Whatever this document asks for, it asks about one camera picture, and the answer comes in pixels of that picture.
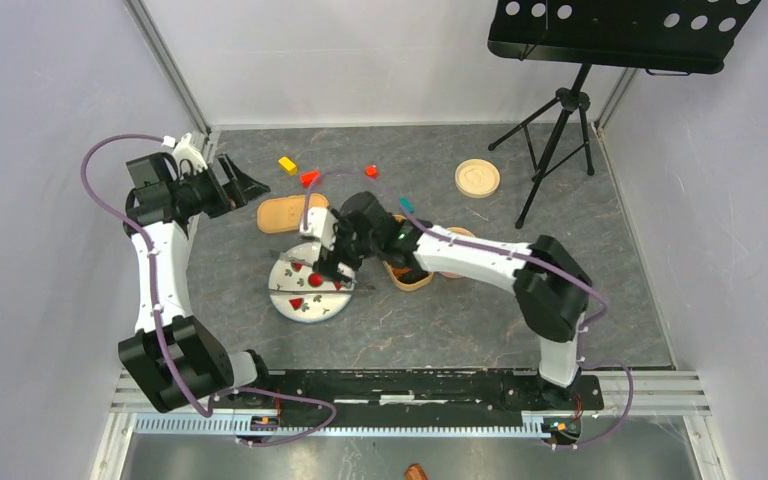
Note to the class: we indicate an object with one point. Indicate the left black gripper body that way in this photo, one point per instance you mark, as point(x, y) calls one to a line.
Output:
point(202, 193)

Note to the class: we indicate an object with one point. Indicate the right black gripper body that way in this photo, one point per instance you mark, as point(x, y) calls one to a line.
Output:
point(350, 247)

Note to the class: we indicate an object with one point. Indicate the tan oblong box lid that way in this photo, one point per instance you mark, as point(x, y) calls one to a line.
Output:
point(280, 215)

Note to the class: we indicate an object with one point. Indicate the cream round lid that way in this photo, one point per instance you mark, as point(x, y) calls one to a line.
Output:
point(477, 178)

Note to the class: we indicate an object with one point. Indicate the metal serving tongs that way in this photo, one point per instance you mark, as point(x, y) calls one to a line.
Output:
point(339, 284)

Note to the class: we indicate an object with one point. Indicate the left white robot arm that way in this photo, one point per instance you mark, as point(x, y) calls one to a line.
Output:
point(173, 358)

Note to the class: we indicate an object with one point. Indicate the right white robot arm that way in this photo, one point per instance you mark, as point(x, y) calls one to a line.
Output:
point(551, 289)

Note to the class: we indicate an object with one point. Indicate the tan oblong lunch box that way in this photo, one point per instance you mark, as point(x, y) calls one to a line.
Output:
point(410, 275)

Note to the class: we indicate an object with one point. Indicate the teal block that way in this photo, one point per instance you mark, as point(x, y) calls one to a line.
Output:
point(405, 205)

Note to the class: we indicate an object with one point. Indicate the yellow block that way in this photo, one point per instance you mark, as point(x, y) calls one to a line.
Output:
point(288, 165)

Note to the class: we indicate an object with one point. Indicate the small red cube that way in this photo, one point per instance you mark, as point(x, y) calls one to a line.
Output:
point(371, 171)

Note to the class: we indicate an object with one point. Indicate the large red block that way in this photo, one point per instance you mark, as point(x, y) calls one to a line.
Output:
point(310, 178)

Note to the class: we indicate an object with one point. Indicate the white patterned plate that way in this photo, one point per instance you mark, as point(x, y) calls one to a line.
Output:
point(299, 294)

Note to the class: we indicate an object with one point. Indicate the brown object at bottom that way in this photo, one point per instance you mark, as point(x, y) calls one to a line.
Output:
point(415, 472)

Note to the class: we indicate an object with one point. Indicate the black music stand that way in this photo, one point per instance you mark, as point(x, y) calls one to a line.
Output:
point(664, 38)

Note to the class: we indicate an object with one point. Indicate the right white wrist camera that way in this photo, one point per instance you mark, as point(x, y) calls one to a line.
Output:
point(319, 224)

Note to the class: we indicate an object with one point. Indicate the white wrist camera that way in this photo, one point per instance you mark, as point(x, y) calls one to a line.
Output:
point(185, 149)
point(319, 224)

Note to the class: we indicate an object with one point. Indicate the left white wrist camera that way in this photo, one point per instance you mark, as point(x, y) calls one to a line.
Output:
point(185, 149)

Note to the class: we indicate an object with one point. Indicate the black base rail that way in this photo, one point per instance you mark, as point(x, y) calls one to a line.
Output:
point(401, 399)

